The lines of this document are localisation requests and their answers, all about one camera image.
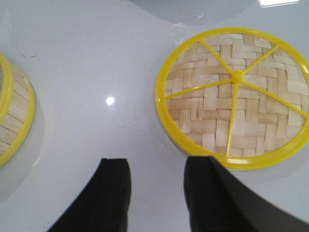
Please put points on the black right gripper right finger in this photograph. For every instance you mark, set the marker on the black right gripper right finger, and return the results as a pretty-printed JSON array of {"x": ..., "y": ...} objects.
[{"x": 219, "y": 202}]

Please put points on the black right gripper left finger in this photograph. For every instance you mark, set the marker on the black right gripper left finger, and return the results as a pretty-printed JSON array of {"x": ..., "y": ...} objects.
[{"x": 103, "y": 204}]

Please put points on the woven bamboo steamer lid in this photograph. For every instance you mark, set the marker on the woven bamboo steamer lid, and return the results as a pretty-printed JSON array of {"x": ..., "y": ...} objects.
[{"x": 240, "y": 95}]

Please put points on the center bamboo steamer tray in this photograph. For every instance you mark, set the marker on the center bamboo steamer tray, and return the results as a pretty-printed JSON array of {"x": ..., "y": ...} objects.
[{"x": 17, "y": 109}]

